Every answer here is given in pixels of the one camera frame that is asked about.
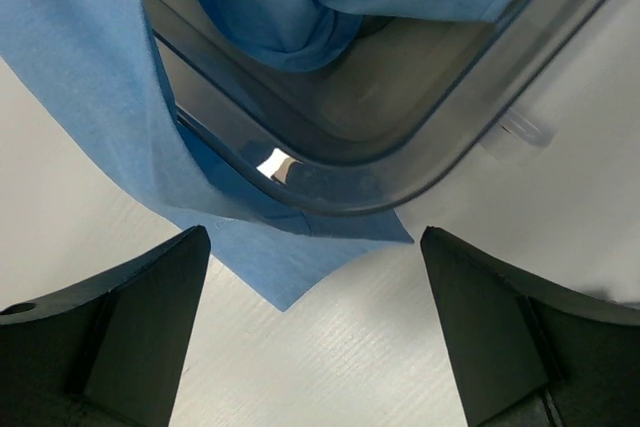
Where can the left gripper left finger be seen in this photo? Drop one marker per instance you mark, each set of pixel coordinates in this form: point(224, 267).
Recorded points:
point(109, 350)

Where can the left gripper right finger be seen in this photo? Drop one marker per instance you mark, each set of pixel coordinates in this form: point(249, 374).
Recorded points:
point(525, 351)

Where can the light blue shirt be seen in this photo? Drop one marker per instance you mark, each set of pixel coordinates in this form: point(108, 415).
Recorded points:
point(95, 67)

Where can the clear grey plastic bin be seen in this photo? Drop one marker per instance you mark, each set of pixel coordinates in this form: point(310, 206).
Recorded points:
point(385, 121)

